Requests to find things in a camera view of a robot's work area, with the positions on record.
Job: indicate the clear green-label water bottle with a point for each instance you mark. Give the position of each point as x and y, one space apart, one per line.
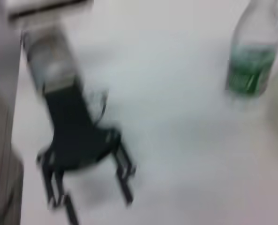
251 65

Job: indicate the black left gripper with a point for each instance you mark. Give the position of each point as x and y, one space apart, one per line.
75 136

